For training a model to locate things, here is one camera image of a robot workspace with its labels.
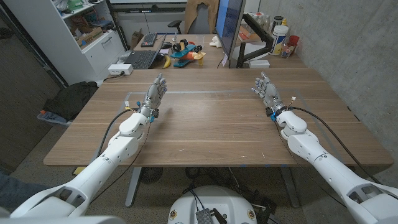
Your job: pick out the white robot chest edge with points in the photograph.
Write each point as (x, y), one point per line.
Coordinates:
(62, 220)

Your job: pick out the brown jacket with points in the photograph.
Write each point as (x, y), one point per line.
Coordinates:
(192, 9)

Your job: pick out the black computer mouse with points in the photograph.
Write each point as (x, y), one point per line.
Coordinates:
(167, 45)

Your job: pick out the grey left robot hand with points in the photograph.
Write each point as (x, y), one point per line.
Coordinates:
(153, 95)

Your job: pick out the black keyboard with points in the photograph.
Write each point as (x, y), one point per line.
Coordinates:
(149, 40)

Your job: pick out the grey office chair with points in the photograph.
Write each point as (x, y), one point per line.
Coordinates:
(200, 21)

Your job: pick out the grey finned module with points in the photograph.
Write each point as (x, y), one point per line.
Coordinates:
(204, 216)

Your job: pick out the white power strip box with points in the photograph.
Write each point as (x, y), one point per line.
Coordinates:
(119, 69)

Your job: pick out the black laptop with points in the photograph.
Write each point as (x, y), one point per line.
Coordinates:
(141, 59)

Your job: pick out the dark jar with black lid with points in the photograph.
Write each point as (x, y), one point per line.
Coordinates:
(277, 21)

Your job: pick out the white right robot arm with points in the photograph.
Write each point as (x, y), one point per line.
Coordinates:
(326, 168)

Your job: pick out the white crumpled object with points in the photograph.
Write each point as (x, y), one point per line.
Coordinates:
(215, 41)

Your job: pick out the black bag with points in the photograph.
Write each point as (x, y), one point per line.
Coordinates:
(71, 99)

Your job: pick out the yellow banana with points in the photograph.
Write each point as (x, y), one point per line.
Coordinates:
(168, 62)

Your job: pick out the white canister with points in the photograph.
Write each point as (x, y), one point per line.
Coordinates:
(278, 40)

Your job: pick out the small glass jar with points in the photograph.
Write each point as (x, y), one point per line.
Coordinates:
(286, 51)

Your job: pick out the white shelf cabinet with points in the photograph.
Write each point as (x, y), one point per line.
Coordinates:
(62, 46)

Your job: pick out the yellow bottle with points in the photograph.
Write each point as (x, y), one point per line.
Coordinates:
(284, 22)

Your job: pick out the blue jeans leg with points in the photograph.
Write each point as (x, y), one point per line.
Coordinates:
(15, 189)

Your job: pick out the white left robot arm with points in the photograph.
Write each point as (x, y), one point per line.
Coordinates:
(102, 168)

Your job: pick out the yellow black foot pedal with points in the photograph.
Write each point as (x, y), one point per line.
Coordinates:
(79, 170)

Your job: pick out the black round fan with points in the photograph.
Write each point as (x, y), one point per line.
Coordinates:
(151, 175)

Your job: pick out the grey table leg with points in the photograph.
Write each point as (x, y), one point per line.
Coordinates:
(290, 186)
(132, 186)

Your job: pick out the small white box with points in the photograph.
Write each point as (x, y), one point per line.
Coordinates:
(259, 63)

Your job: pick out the large computer monitor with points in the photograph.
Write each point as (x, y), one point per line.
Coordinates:
(228, 21)

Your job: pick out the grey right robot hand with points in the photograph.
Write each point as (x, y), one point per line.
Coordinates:
(270, 93)

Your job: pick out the red cup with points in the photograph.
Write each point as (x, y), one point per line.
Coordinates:
(293, 40)

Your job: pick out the cardboard box with print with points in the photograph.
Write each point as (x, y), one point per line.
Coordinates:
(90, 36)

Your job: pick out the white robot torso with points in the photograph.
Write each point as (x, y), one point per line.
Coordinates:
(214, 199)

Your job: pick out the teal orange toy plane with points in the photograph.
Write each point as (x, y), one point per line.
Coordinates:
(186, 53)

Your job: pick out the plain cardboard box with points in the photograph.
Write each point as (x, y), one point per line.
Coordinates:
(136, 38)

